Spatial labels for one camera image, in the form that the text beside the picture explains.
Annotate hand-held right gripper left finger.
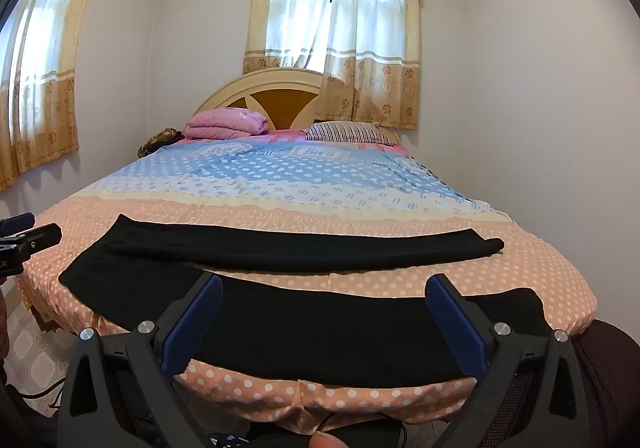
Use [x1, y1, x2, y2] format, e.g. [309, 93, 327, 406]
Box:
[57, 273, 223, 448]

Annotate striped pillow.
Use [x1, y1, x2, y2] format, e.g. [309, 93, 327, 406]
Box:
[305, 121, 397, 147]

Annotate beige floral window curtain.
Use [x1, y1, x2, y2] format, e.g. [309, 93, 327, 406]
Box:
[243, 0, 422, 130]
[0, 0, 110, 191]

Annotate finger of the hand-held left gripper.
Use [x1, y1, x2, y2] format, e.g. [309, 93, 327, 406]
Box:
[14, 223, 63, 256]
[0, 212, 36, 235]

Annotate person's right hand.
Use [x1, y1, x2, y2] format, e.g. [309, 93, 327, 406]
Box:
[306, 430, 347, 448]

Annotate cream wooden headboard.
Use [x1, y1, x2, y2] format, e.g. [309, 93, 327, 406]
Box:
[191, 68, 401, 141]

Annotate black pants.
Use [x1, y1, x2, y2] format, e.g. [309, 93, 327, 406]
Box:
[58, 214, 557, 386]

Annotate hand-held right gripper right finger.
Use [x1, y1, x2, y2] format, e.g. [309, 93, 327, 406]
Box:
[425, 273, 589, 448]

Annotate polka dot bedspread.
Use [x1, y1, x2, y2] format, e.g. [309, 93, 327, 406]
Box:
[15, 128, 598, 434]

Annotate pink pillow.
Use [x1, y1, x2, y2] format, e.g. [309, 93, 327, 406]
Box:
[183, 107, 271, 140]

